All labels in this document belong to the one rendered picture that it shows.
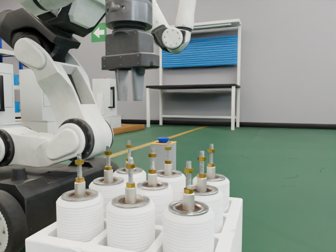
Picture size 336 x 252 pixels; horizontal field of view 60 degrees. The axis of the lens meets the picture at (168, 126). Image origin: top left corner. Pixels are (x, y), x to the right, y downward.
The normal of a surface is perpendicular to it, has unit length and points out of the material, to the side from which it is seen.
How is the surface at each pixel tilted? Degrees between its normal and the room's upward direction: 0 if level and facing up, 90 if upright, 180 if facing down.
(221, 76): 90
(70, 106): 90
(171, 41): 90
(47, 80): 114
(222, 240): 0
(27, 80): 90
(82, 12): 127
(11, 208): 49
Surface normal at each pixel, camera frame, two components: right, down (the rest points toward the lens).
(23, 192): 0.66, -0.68
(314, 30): -0.36, 0.07
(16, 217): 0.85, -0.36
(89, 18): 0.68, 0.64
